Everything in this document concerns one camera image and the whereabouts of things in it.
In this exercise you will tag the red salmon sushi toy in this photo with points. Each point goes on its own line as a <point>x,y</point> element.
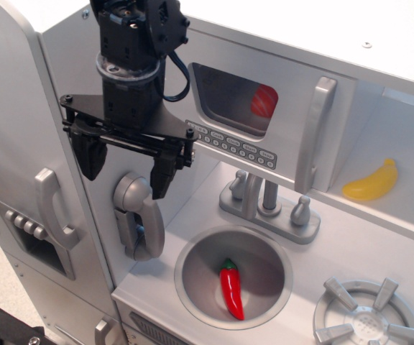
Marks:
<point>264,101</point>

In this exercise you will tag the grey round toy sink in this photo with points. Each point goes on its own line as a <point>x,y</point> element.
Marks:
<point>264,268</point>

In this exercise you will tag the grey toy stove burner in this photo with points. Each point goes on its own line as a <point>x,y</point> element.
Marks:
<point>362,312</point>

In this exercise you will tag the yellow toy banana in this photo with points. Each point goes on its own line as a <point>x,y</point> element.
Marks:
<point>373,186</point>

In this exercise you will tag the grey toy faucet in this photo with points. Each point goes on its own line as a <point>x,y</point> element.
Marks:
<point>254,199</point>

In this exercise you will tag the grey toy microwave door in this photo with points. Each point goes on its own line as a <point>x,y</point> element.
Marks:
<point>224,78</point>

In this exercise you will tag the grey toy oven panel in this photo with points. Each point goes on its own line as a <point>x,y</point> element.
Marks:
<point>155,332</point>

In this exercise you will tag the grey toy fridge door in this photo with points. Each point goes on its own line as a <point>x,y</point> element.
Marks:
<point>31,138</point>

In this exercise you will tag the grey lower fridge handle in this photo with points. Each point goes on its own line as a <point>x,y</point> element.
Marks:
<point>104,332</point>

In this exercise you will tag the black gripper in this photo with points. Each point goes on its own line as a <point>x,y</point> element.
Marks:
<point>130,114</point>

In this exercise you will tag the grey microwave door handle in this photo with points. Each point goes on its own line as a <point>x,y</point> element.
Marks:
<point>319,107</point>

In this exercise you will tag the grey toy ice dispenser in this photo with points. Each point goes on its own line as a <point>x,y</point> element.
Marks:
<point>32,238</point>

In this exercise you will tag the grey toy telephone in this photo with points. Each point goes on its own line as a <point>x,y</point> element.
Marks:
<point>138,218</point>

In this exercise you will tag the grey fridge door handle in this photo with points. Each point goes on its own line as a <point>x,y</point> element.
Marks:
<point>46,187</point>

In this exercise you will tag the red toy chili pepper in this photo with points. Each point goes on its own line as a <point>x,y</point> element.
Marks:
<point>231,288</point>

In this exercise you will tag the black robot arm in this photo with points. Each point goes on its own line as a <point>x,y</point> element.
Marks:
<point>137,38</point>

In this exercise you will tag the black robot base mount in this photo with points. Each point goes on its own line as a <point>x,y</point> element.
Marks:
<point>14,331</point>

